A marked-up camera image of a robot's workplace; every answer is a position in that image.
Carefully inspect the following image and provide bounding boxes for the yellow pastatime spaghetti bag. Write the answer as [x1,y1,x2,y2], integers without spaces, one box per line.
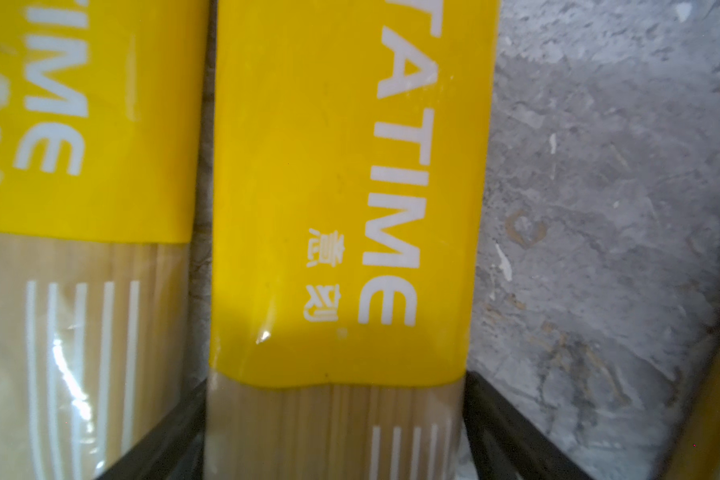
[0,1,209,479]
[204,1,500,479]

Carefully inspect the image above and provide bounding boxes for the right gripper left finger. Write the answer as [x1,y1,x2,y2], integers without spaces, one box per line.
[98,380,207,480]

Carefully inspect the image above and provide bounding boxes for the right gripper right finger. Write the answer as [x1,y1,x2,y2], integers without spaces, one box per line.
[463,371,591,480]

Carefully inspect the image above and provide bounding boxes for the red-end spaghetti bag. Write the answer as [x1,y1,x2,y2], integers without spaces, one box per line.
[662,347,720,480]

